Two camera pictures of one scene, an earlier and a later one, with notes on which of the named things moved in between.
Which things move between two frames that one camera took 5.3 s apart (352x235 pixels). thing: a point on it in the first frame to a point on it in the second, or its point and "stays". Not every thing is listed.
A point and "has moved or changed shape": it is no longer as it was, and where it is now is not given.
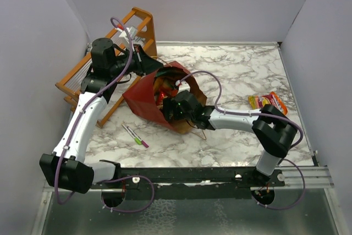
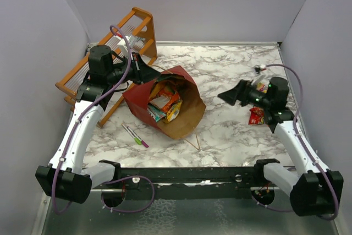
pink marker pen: [143, 142] stays
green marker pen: [137, 139] stays
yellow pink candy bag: [257, 101] has moved or changed shape
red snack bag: [165, 92] has moved or changed shape
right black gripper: [168, 105] to [241, 92]
